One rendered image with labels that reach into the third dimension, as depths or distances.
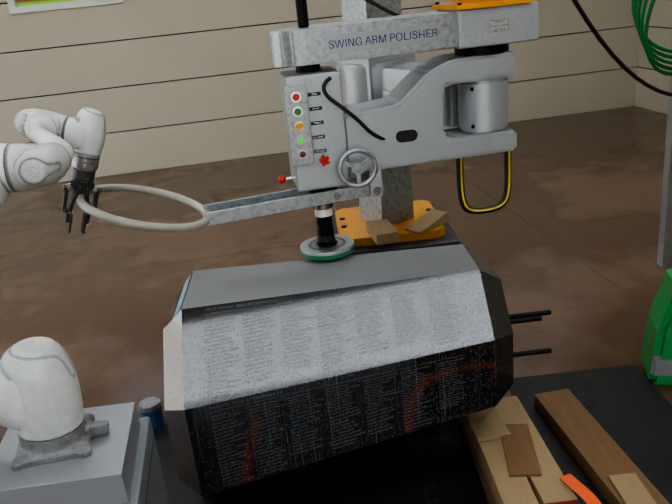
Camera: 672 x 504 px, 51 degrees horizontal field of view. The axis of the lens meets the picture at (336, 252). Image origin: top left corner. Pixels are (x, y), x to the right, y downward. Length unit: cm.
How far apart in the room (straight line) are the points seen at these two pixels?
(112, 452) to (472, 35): 180
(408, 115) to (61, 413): 157
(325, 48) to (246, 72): 603
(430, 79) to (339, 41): 36
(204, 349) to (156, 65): 631
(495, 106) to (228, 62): 602
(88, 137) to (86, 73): 605
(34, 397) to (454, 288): 144
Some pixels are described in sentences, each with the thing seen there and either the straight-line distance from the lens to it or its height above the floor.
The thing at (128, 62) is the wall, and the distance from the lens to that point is 856.
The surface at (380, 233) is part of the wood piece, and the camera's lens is 312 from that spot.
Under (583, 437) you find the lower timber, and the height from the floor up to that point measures 8.
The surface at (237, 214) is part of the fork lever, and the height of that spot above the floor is 111.
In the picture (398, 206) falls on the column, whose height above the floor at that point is 86.
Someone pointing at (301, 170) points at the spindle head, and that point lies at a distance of 260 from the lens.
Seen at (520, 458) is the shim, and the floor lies 21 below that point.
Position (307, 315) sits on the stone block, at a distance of 248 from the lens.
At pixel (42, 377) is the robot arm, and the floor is 111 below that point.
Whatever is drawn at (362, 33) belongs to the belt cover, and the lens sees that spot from 256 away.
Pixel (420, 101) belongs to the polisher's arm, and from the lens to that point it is 265.
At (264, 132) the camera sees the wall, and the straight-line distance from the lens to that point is 864.
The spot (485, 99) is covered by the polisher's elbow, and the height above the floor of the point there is 142.
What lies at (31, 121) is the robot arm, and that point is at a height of 155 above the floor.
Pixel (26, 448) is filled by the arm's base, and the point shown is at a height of 93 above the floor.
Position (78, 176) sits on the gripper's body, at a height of 134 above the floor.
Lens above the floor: 189
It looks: 21 degrees down
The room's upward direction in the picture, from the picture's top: 6 degrees counter-clockwise
